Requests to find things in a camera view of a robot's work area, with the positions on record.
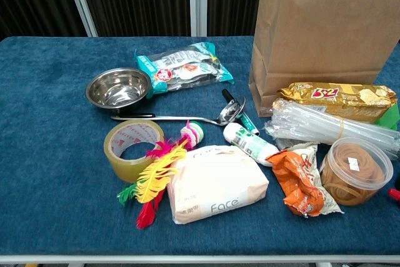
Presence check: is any white green tube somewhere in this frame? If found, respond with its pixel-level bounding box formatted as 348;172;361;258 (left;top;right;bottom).
222;122;280;167

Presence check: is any white Face tissue pack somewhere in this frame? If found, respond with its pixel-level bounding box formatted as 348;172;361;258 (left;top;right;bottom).
166;144;270;226

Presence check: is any colourful feather shuttlecock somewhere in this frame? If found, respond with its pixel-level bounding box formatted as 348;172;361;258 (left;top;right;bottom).
116;119;206;229

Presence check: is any clear plastic bag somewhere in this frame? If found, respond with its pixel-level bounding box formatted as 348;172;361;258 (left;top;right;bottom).
264;98;400;158

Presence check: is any orange snack packet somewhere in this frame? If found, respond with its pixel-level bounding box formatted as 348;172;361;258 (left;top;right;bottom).
265;142;344;218

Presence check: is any gold biscuit packet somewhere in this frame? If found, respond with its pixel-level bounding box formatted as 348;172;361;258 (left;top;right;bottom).
276;81;399;124

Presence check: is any clear tub of rubber bands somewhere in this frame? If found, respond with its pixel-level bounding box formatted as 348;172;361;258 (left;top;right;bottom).
319;137;394;208

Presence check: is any brown paper bag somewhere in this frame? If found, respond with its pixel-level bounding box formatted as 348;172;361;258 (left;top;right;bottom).
248;0;400;118

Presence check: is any stainless steel ladle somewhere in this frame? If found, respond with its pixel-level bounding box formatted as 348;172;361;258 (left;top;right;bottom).
110;97;247;126

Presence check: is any green marker with black cap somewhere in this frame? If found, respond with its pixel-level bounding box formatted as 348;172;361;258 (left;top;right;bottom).
221;89;260;136

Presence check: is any teal clear snack packet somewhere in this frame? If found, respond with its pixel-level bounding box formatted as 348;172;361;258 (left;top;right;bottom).
134;41;235;99

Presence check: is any stainless steel bowl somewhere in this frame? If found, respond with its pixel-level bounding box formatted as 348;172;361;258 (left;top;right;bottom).
85;67;153;114

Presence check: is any clear packing tape roll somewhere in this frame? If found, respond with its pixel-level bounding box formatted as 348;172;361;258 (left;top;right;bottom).
103;119;166;184

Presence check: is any blue table cloth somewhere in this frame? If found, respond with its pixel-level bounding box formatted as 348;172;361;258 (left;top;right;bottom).
0;35;400;257

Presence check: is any green plastic grid tray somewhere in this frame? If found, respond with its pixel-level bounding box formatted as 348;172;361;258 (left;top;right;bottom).
376;107;400;130

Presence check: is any red plastic clip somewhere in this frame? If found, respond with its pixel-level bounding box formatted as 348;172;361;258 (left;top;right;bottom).
387;187;400;207

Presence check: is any white partition frame post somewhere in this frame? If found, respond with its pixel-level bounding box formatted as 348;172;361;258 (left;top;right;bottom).
188;0;209;37
61;0;99;37

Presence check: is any white table frame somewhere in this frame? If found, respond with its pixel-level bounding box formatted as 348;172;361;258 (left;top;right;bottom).
0;253;400;265

